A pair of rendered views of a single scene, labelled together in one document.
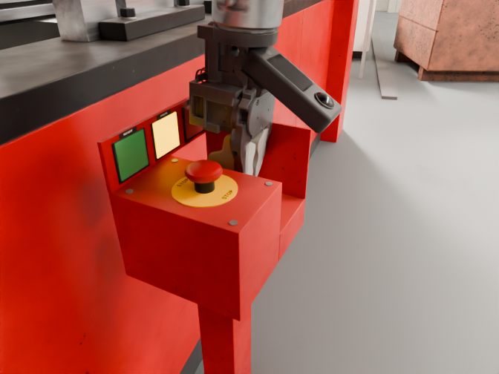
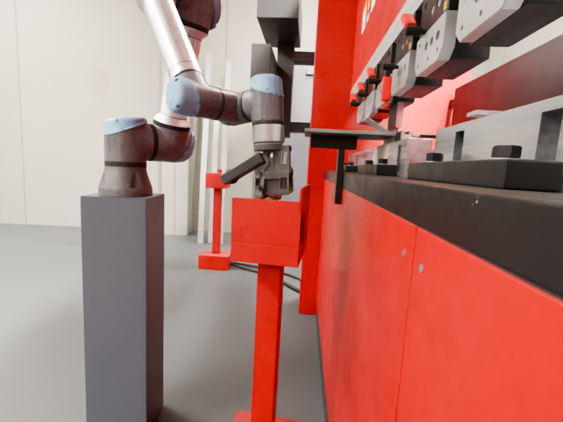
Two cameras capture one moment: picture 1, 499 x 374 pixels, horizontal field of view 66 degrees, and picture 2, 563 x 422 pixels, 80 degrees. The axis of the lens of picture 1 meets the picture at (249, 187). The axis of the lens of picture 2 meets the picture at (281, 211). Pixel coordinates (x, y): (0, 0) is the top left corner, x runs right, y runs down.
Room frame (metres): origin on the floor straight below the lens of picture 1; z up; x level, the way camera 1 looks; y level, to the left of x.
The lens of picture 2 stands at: (1.21, -0.20, 0.89)
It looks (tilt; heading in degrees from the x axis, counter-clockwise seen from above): 8 degrees down; 163
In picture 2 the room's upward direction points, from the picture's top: 3 degrees clockwise
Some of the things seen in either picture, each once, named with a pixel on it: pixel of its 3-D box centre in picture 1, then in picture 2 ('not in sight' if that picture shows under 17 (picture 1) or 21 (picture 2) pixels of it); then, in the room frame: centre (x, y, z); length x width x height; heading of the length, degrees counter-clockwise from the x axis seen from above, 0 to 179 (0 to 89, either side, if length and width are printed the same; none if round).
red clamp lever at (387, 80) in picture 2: not in sight; (389, 82); (0.41, 0.33, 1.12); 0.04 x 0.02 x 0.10; 69
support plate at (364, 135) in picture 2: not in sight; (346, 134); (0.24, 0.31, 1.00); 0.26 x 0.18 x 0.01; 69
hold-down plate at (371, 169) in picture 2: not in sight; (374, 169); (0.31, 0.38, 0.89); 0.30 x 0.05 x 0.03; 159
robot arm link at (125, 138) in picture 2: not in sight; (128, 139); (0.11, -0.34, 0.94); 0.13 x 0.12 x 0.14; 120
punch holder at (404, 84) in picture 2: not in sight; (417, 59); (0.46, 0.38, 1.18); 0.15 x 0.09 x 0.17; 159
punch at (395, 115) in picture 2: not in sight; (395, 120); (0.29, 0.45, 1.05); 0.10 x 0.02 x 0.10; 159
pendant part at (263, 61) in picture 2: not in sight; (265, 84); (-1.04, 0.34, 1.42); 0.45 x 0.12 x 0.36; 158
